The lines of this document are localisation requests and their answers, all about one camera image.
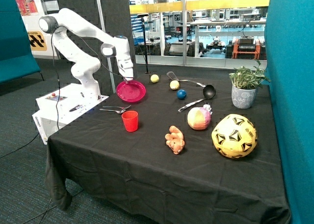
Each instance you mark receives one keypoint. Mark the pink plastic plate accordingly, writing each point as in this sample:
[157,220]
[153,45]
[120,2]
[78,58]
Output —
[131,91]

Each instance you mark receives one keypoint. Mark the black camera stand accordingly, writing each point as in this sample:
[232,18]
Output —
[142,16]

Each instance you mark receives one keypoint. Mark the black tablecloth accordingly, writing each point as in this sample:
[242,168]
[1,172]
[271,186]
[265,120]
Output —
[140,173]

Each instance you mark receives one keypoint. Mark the silver spoon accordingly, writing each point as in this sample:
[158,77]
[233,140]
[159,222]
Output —
[116,111]

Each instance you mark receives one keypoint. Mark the grey patterned plant pot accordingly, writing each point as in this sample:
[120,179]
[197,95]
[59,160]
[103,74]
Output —
[243,98]

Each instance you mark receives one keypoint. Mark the green potted plant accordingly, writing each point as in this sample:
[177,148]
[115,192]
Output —
[247,79]

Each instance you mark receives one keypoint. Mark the red wall poster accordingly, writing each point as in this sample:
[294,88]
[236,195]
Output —
[27,7]

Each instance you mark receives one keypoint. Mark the yellow ball far left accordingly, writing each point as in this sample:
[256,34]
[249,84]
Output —
[154,78]

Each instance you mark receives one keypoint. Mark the orange plush toy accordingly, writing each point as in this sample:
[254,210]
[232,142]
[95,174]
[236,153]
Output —
[175,140]

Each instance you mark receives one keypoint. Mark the red plastic cup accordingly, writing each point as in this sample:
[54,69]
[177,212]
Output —
[130,120]

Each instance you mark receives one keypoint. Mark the black marker pen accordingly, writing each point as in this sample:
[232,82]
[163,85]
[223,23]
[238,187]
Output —
[75,108]

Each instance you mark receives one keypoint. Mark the blue ball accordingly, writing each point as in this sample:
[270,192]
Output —
[181,94]

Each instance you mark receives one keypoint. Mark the pastel plush ball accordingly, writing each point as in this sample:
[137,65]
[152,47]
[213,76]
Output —
[199,118]

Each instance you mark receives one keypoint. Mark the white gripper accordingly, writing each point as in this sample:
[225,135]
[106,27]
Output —
[125,68]

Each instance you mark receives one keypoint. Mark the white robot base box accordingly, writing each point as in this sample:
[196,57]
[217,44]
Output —
[53,113]

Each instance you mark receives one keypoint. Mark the teal sofa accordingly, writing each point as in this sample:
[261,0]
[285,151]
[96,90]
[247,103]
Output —
[16,59]

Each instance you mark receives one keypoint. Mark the black acoustic panel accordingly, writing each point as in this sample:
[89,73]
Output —
[117,21]

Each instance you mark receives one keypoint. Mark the teal partition panel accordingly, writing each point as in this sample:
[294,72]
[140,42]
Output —
[289,36]

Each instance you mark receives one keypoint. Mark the yellow black sign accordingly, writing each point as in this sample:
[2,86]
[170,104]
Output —
[37,41]

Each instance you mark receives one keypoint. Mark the yellow black soccer ball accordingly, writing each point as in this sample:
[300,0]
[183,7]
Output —
[234,136]

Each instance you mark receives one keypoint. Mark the yellow ball middle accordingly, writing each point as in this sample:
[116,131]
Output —
[174,85]

